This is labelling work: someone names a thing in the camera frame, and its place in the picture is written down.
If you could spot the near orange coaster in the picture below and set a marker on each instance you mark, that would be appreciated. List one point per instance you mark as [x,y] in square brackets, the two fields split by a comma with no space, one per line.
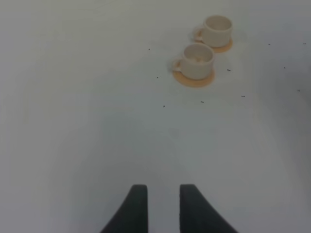
[194,83]

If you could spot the far orange coaster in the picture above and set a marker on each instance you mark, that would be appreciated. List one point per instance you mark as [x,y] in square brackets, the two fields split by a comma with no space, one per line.
[223,48]

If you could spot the far white teacup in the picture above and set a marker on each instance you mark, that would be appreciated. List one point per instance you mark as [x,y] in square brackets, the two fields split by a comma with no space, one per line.
[215,31]

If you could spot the white teacup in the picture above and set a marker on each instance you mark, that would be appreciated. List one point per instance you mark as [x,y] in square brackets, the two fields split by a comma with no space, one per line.
[215,31]
[196,61]

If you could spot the orange coaster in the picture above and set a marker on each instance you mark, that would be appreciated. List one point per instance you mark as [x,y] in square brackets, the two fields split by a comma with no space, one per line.
[194,83]
[223,48]

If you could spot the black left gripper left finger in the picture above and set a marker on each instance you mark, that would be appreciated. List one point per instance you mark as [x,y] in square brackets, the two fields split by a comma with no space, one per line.
[132,216]

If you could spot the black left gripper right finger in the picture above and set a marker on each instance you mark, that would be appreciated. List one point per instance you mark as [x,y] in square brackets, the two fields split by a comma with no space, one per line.
[197,215]

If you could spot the near white teacup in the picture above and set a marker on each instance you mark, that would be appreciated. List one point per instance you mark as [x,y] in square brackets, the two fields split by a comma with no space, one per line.
[196,61]

